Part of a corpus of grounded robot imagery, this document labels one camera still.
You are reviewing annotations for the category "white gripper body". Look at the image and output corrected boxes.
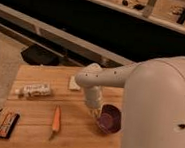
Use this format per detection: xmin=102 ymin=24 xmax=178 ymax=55
xmin=83 ymin=86 xmax=103 ymax=109

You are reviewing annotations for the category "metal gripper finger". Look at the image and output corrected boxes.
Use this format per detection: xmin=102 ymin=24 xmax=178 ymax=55
xmin=90 ymin=108 xmax=101 ymax=119

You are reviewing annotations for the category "purple ceramic bowl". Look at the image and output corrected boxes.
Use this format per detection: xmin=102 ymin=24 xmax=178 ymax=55
xmin=97 ymin=104 xmax=122 ymax=134

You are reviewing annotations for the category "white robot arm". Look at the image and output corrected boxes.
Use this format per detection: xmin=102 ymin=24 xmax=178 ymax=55
xmin=75 ymin=56 xmax=185 ymax=148

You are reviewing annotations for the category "orange carrot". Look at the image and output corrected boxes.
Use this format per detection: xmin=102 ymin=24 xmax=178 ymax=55
xmin=50 ymin=106 xmax=61 ymax=138

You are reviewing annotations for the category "white plastic bottle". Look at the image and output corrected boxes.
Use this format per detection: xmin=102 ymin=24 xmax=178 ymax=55
xmin=15 ymin=83 xmax=53 ymax=97

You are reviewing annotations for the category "black bag on floor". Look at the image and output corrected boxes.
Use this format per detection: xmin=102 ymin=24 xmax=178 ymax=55
xmin=21 ymin=45 xmax=59 ymax=66

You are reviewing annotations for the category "black orange snack bar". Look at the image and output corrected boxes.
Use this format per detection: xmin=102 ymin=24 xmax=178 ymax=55
xmin=0 ymin=112 xmax=20 ymax=139

